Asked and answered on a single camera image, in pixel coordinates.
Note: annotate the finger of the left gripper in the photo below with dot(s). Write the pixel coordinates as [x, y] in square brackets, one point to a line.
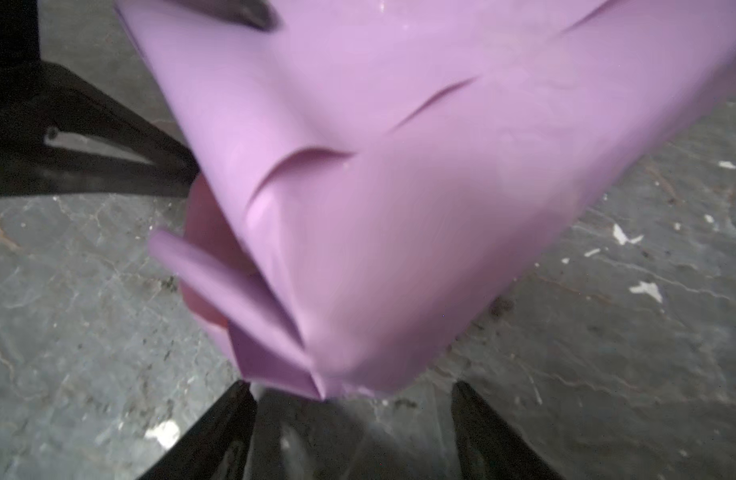
[61, 135]
[256, 14]

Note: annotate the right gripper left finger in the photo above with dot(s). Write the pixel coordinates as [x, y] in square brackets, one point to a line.
[217, 445]

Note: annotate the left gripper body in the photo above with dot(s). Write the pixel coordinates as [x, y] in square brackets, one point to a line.
[19, 33]

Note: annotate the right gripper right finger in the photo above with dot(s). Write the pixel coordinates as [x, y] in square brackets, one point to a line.
[487, 447]

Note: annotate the pink wrapping paper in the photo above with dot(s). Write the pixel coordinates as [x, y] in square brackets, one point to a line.
[373, 173]

